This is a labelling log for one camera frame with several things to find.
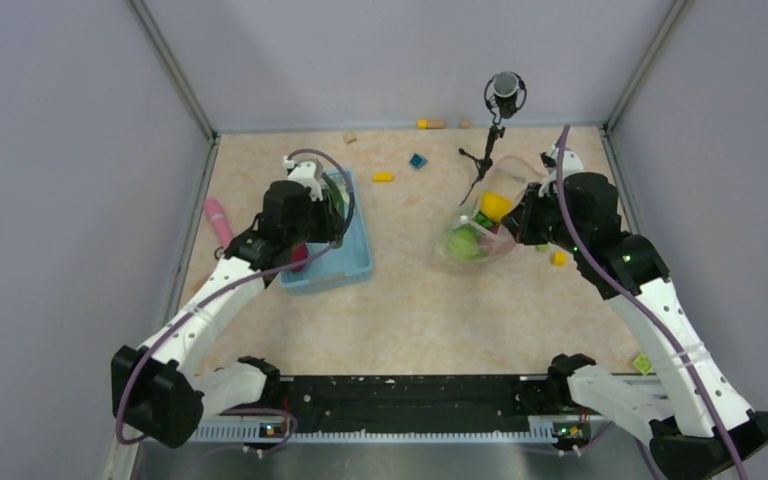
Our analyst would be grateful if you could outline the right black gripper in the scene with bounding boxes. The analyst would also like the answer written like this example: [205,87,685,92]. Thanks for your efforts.
[501,181,586,254]

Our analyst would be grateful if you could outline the green cucumber toy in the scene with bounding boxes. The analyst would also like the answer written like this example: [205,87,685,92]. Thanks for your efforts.
[322,174,346,218]

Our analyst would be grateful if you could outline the yellow lemon toy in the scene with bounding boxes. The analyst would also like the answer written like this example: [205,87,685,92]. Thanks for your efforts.
[479,191,513,224]

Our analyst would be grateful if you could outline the green lettuce toy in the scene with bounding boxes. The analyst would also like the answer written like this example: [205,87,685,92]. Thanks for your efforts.
[441,213,499,262]

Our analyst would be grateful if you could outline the clear zip top bag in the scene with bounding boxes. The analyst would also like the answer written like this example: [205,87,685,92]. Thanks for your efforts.
[434,155,545,270]

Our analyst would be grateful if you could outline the green lime toy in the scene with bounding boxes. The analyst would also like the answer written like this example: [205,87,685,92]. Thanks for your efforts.
[445,225,485,261]

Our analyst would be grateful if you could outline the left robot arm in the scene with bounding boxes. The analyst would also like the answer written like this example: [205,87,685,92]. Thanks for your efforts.
[111,178,357,448]

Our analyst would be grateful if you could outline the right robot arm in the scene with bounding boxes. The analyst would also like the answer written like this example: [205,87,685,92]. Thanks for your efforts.
[502,172,768,479]

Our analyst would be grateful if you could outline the red fruit toy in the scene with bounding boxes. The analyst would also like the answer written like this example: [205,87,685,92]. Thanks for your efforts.
[291,244,309,273]

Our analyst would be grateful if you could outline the yellow cube block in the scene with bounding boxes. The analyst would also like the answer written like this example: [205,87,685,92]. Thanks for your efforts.
[551,251,568,267]

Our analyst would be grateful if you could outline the blue plastic basket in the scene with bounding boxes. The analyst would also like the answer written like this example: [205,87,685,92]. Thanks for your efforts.
[279,193,374,295]

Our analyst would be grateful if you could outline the yellow block on table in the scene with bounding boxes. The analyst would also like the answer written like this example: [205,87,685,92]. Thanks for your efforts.
[372,172,394,183]

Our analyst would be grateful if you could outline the pink cylinder toy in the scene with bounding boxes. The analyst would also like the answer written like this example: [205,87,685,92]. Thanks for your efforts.
[203,197,233,249]

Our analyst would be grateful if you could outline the blue square block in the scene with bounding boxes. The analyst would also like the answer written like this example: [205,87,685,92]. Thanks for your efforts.
[409,153,427,169]

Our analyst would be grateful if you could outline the black microphone on tripod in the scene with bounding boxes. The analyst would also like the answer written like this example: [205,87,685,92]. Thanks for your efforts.
[458,71,528,204]

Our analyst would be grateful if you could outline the yellow wooden cylinder block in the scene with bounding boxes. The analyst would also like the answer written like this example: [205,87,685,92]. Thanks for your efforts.
[416,118,446,130]

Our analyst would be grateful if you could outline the green studded brick block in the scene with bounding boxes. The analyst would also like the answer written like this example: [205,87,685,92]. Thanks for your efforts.
[632,352,654,375]

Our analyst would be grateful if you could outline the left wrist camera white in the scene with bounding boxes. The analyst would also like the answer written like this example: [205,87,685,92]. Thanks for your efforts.
[283,156,324,201]

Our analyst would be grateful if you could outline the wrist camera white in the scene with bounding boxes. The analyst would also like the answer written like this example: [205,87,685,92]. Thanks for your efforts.
[283,156,324,201]
[539,146,585,190]

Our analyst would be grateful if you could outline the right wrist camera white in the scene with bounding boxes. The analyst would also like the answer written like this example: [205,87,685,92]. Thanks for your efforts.
[539,146,585,190]

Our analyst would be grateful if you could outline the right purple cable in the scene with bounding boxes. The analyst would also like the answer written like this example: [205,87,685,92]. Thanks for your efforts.
[552,124,753,480]

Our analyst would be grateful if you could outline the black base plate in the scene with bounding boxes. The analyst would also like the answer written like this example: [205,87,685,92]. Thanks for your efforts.
[255,375,601,439]

